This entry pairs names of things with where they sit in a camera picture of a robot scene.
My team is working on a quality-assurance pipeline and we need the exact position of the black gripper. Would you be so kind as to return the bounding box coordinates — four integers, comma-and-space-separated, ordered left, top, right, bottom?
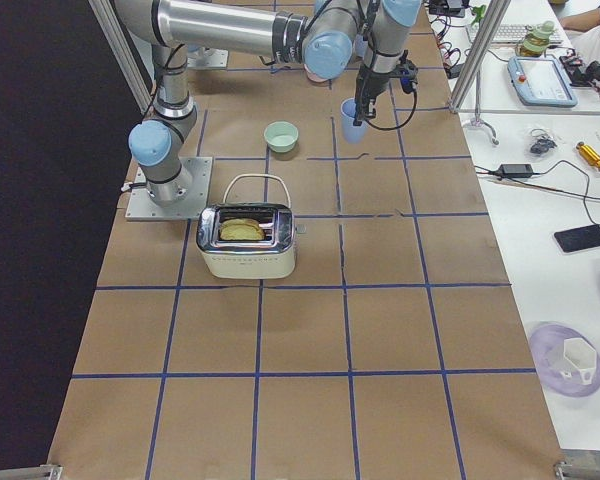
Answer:
353, 64, 390, 126

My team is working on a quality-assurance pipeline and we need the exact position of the blue cup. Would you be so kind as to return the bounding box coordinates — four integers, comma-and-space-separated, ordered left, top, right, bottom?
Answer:
340, 98, 367, 144

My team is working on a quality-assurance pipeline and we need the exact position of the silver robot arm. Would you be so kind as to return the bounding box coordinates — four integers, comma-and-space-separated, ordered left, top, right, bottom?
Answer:
115, 1, 421, 220

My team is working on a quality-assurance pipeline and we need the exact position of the pink bowl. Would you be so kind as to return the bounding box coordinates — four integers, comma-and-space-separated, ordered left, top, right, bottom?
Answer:
305, 68, 327, 84

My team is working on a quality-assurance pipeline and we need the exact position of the green bowl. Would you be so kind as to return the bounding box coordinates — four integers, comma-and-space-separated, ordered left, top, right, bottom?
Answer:
264, 121, 299, 153

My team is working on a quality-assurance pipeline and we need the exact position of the black power adapter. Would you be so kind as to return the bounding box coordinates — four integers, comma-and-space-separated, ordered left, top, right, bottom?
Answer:
495, 163, 535, 179

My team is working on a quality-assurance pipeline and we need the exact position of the white keyboard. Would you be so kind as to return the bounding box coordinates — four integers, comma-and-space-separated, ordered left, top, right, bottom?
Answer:
465, 24, 563, 45

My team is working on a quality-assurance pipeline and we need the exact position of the toast slice in toaster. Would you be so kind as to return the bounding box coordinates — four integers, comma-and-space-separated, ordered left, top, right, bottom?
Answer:
219, 218, 265, 241

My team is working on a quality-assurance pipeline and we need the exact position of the blue teach pendant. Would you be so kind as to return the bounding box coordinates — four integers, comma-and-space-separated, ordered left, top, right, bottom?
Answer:
507, 56, 578, 108

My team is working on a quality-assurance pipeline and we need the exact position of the black bundle of small parts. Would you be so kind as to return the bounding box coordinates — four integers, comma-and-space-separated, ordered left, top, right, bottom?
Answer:
529, 136, 557, 156

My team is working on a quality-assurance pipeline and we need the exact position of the cream toaster with chrome top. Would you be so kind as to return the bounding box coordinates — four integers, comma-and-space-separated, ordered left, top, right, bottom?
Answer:
196, 174, 298, 280

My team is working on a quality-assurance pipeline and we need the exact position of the gold cylindrical tool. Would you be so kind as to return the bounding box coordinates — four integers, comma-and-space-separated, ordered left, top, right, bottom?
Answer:
576, 141, 600, 172

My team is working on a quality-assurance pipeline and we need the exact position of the black smartphone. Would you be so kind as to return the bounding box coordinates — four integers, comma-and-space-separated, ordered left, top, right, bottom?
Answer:
553, 224, 600, 253

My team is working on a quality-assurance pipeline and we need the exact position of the purple plate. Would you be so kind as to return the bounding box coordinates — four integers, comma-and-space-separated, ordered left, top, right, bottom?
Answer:
529, 323, 600, 398

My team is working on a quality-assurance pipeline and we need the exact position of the white hexagonal cup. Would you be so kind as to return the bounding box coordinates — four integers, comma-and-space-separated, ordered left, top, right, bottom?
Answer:
546, 338, 597, 385

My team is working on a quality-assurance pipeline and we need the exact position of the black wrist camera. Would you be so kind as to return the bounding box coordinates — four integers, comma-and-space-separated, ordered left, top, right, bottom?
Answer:
395, 50, 418, 94

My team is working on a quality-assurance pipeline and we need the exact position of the aluminium frame post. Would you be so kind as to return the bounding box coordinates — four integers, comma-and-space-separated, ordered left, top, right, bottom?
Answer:
449, 0, 510, 113

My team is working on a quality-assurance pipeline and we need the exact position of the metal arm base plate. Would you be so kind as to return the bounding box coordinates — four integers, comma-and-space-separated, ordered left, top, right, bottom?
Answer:
126, 156, 213, 221

